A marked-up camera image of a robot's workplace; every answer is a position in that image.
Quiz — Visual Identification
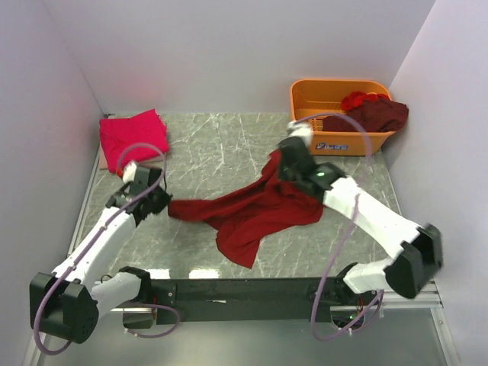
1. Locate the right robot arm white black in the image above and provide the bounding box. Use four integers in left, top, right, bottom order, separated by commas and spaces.
278, 136, 443, 304

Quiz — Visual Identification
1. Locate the orange plastic basket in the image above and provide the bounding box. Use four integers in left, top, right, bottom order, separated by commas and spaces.
290, 79, 390, 156

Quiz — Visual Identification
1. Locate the dark maroon t shirt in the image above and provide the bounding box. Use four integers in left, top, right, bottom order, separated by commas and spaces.
322, 98, 409, 133

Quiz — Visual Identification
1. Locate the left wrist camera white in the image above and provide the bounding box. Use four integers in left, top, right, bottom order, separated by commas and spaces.
121, 160, 138, 183

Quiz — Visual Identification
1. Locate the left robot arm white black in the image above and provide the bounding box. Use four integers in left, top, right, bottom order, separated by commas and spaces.
29, 163, 172, 348

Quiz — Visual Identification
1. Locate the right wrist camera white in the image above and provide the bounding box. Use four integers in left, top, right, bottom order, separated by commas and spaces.
287, 120, 313, 146

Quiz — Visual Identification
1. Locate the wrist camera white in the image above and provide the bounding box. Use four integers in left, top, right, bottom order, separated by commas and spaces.
121, 160, 138, 183
287, 120, 313, 146

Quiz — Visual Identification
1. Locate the folded pink t shirt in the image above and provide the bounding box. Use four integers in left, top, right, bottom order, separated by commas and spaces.
99, 109, 169, 173

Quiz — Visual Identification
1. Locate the red t shirt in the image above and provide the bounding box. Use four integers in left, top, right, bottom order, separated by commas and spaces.
168, 149, 323, 268

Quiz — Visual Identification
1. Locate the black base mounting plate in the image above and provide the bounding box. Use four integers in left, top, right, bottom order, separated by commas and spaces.
149, 277, 377, 323

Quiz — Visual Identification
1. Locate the bright red cloth in basket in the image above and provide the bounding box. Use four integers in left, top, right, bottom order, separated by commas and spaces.
341, 91, 390, 111

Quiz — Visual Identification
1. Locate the aluminium rail frame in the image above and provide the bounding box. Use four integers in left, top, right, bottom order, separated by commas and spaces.
148, 278, 441, 307

